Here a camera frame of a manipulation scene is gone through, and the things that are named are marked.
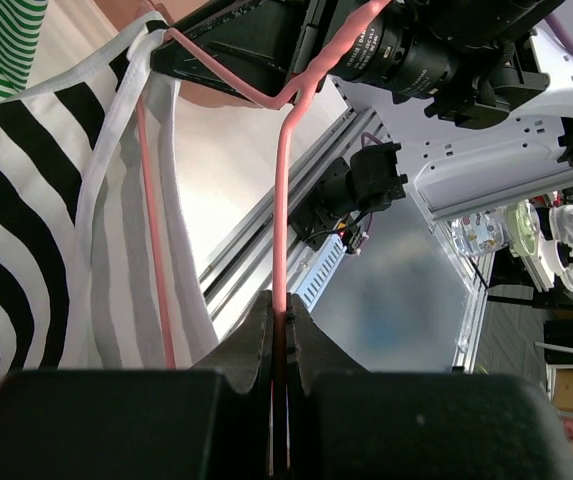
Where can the white slotted cable duct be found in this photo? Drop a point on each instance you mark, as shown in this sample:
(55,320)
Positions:
(313,270)

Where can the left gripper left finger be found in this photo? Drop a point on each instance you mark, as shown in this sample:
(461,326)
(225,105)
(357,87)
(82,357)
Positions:
(244,357)

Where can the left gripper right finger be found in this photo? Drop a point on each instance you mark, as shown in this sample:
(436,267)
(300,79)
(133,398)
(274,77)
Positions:
(310,351)

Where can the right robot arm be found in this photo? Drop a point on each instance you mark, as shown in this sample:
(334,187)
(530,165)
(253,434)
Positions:
(501,69)

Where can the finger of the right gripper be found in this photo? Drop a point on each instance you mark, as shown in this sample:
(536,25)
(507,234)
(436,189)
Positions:
(248,37)

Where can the black white striped tank top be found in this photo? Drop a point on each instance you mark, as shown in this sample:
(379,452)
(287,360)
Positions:
(96,266)

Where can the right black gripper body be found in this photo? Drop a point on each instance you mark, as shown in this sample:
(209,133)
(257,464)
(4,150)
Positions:
(312,24)

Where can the pink wire hanger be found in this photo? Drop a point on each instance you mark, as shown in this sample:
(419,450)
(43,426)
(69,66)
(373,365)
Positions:
(281,200)

